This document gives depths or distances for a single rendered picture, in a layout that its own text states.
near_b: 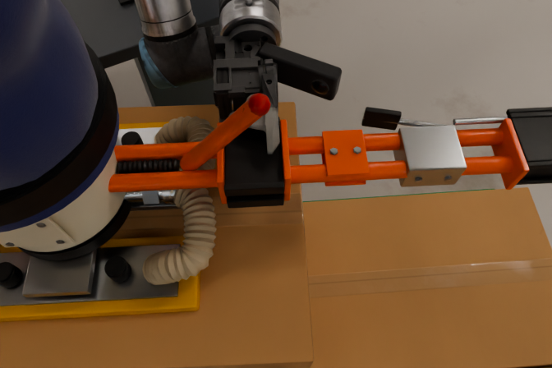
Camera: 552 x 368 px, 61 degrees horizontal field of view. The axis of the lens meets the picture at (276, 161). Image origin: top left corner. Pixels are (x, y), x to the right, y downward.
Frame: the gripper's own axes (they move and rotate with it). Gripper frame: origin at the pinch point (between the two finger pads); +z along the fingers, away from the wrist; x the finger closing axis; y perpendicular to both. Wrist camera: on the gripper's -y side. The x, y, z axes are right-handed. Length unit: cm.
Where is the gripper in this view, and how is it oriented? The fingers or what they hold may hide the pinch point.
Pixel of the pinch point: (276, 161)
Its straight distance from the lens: 57.3
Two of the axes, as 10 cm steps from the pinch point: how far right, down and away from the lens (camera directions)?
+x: 0.0, -5.1, -8.6
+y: -10.0, 0.6, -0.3
